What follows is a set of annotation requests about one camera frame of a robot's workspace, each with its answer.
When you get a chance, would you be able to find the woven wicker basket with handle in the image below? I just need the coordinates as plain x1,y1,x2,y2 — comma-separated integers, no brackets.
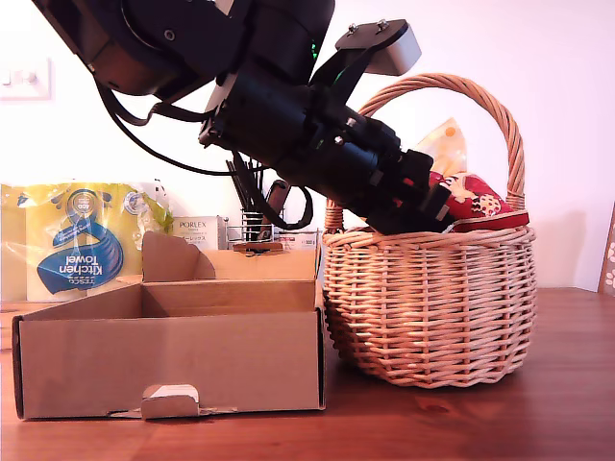
320,72,538,390

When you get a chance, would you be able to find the black camera cable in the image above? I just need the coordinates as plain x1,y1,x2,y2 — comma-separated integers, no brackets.
230,153,314,231

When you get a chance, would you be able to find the brown cardboard box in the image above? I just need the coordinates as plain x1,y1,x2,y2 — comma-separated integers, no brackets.
12,230,328,422

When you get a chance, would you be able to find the wire utensil holder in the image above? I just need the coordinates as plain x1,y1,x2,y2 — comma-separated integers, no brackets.
238,207,285,241

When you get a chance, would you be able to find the yellow kitchen towel pack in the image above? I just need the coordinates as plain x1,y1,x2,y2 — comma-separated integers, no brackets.
0,180,175,303

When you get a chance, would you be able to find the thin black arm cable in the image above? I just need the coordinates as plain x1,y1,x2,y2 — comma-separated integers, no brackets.
95,81,236,177

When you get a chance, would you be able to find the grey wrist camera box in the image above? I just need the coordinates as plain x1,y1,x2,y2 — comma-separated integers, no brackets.
309,18,423,88

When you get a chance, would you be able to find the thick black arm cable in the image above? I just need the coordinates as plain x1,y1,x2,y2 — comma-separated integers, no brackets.
93,76,217,127

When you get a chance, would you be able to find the white Porlex box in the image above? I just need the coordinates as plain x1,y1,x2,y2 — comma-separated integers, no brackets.
173,215,227,251

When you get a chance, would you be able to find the white wall light switch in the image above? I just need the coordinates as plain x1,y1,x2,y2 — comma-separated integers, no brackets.
0,57,52,102

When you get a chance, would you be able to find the brown paw print board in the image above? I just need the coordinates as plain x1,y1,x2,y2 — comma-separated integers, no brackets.
598,201,615,295

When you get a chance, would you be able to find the cream labelled carton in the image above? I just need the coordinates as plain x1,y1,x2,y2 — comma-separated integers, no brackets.
278,232,317,251

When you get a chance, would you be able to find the red Maltesers bunnies bag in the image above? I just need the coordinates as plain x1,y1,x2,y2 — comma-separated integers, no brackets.
415,117,530,234

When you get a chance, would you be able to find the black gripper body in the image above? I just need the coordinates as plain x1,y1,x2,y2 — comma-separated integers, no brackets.
199,74,455,236

